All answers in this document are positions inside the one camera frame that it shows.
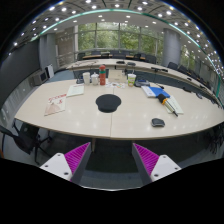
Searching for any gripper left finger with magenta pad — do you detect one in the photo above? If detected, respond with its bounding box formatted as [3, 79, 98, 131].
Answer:
[41, 142, 91, 184]

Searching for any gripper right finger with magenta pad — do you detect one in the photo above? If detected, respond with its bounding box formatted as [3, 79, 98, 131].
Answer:
[132, 143, 180, 185]

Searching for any black computer mouse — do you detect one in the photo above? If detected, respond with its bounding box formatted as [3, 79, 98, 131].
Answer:
[151, 118, 165, 127]

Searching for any black round mouse pad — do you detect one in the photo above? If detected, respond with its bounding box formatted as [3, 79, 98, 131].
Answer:
[96, 94, 121, 113]

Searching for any black office chair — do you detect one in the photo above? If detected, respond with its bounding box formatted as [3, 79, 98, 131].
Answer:
[0, 123, 52, 163]

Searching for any red and white booklet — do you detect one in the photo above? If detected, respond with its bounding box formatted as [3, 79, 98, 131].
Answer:
[44, 94, 66, 116]

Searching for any white paper under tool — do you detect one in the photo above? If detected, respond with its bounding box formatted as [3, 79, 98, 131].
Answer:
[168, 95, 184, 115]

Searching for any black and yellow tool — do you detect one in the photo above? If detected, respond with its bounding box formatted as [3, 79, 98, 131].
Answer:
[158, 94, 177, 115]

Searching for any white paper sheet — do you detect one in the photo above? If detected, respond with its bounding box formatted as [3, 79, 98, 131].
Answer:
[67, 84, 84, 97]

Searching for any blue folder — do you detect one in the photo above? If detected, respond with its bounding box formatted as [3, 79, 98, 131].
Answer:
[151, 87, 170, 98]

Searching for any white lidded mug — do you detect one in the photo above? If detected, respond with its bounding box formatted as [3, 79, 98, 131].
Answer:
[91, 73, 99, 85]

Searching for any white paper cup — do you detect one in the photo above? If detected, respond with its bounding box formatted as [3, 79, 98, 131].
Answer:
[83, 72, 90, 85]

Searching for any green and white cup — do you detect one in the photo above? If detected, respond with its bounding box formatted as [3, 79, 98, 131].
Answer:
[128, 74, 136, 87]

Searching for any red water bottle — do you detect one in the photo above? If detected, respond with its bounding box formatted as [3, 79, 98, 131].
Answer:
[99, 65, 106, 85]

